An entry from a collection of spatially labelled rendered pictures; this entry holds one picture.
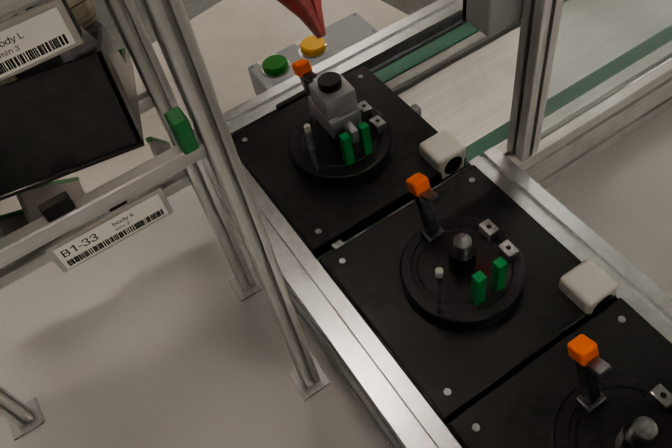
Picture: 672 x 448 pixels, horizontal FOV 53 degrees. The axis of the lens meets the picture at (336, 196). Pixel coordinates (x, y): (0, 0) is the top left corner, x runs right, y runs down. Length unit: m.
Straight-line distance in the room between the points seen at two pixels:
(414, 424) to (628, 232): 0.42
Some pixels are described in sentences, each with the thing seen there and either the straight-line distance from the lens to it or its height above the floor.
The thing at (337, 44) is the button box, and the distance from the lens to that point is 1.10.
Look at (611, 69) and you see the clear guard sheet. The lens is 0.96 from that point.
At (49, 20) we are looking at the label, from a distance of 0.40.
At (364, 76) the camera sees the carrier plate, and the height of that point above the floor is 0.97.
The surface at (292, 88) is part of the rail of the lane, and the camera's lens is 1.04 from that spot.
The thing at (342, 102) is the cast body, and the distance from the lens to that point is 0.83.
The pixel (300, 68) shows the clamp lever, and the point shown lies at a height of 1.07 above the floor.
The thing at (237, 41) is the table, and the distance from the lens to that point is 1.31.
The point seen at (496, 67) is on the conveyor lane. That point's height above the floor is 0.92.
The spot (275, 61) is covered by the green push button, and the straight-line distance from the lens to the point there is 1.07.
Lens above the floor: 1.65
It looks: 51 degrees down
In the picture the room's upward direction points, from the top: 12 degrees counter-clockwise
